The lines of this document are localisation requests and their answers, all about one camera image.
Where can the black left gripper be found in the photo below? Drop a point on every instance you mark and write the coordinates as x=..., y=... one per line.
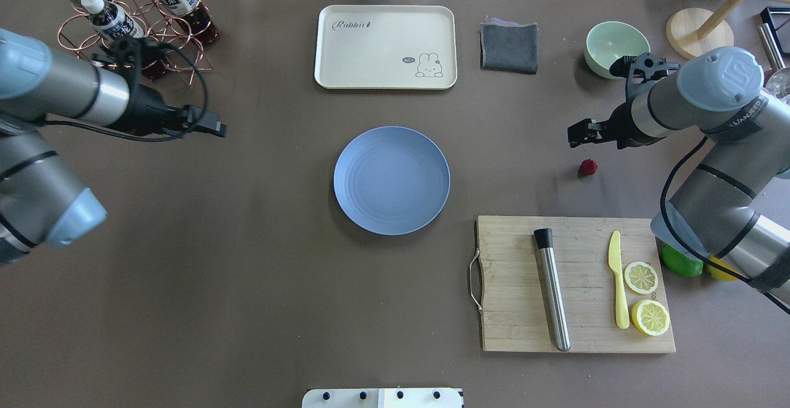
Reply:
x=147, y=109

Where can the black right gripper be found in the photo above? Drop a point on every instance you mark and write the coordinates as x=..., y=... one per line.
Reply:
x=622, y=129

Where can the red strawberry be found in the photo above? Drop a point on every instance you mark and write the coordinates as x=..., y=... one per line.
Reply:
x=587, y=168

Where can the blue plate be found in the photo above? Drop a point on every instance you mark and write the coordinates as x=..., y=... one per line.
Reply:
x=392, y=180

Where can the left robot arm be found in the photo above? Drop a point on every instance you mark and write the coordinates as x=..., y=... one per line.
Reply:
x=43, y=200

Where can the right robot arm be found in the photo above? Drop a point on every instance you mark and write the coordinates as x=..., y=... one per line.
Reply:
x=711, y=214

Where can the green bowl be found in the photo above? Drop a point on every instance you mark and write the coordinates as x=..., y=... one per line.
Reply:
x=609, y=41

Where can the steel muddler black tip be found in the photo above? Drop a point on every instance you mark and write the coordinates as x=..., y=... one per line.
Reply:
x=554, y=304

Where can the grey folded cloth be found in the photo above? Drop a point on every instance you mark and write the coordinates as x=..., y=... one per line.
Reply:
x=509, y=46

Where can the wooden cup tree stand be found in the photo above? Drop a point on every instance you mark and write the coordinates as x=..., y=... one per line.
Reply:
x=694, y=31

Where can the lemon half slice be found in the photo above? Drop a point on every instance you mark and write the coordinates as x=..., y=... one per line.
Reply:
x=650, y=317
x=641, y=278

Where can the green lime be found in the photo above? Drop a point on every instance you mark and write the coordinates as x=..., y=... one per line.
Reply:
x=678, y=263

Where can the yellow plastic knife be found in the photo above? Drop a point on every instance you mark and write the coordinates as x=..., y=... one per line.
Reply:
x=614, y=260

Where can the yellow lemon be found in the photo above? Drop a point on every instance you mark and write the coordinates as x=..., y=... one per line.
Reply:
x=718, y=270

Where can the steel ladle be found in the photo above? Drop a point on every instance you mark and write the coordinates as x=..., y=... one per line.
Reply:
x=777, y=82

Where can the wooden cutting board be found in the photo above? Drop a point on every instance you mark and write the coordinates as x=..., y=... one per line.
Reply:
x=514, y=316

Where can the cream rabbit tray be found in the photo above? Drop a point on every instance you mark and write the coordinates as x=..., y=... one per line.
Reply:
x=386, y=47

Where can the copper wire bottle rack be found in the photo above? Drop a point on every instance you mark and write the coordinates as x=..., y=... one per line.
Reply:
x=173, y=35

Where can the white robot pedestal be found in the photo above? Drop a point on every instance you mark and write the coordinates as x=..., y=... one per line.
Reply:
x=432, y=396

